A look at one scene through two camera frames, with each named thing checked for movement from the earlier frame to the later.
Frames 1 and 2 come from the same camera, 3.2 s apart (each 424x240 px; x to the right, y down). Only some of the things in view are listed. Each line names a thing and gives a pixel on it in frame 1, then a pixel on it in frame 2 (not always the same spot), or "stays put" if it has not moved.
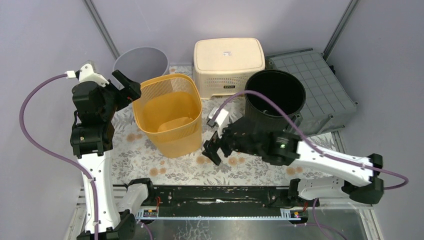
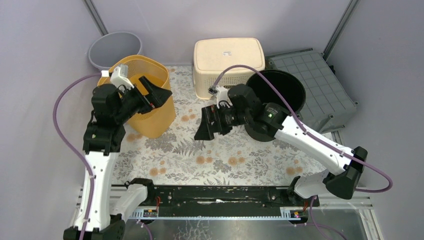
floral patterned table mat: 136,159 stays put
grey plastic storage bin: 329,104 stays put
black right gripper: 211,145 -> 206,130
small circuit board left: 150,213 stays put
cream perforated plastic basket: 221,65 stays put
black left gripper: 118,91 -> 143,97
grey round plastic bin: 142,64 -> 109,47
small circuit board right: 296,213 stays put
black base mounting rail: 223,197 stays put
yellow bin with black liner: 169,112 -> 160,122
